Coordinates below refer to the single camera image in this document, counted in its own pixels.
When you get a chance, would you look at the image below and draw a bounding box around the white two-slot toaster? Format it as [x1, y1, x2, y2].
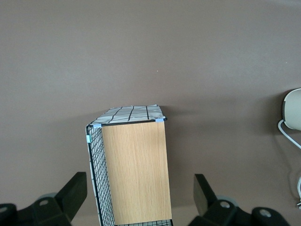
[282, 88, 301, 131]

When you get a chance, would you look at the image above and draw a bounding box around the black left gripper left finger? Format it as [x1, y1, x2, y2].
[0, 171, 87, 226]

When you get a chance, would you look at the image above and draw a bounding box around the light wooden shelf board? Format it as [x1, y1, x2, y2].
[101, 121, 173, 226]

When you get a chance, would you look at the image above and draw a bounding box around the white toaster power cord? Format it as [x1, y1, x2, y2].
[277, 119, 301, 210]

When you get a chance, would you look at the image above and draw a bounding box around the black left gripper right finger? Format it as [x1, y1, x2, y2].
[190, 174, 290, 226]

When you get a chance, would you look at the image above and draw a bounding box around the brown table cover mat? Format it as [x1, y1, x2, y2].
[0, 0, 301, 226]

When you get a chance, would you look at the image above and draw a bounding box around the black wire basket checked liner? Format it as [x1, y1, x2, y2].
[84, 105, 174, 226]

